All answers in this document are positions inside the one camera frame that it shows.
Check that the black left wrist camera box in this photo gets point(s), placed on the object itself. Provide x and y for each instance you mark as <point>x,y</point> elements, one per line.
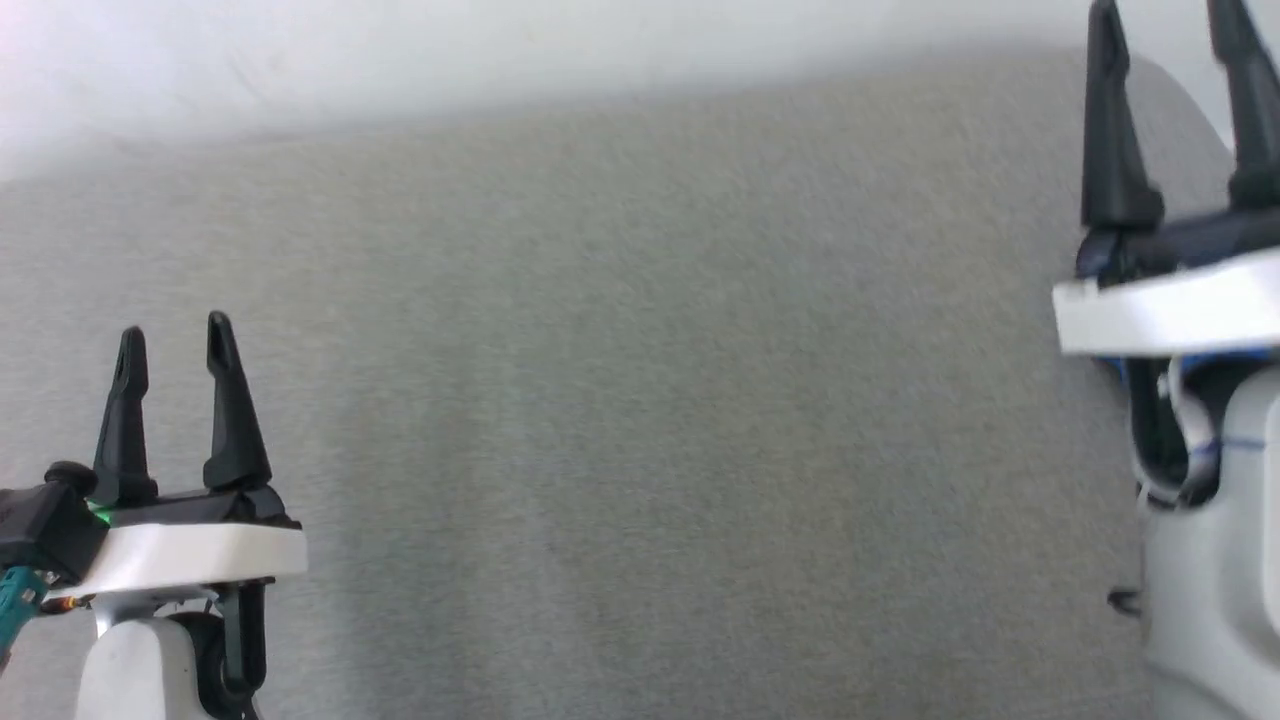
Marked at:
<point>45,520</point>

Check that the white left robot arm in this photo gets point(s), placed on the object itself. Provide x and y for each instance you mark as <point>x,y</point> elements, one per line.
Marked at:
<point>140,665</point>

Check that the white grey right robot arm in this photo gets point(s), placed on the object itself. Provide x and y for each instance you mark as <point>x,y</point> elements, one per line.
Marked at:
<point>1215,570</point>

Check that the grey fabric sofa cushion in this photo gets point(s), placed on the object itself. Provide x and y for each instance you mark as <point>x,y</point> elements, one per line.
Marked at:
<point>650,400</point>

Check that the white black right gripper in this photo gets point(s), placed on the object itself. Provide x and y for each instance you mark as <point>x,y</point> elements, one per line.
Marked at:
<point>1170,300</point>

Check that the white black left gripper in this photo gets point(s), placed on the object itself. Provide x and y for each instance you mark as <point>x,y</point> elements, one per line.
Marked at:
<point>190,555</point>

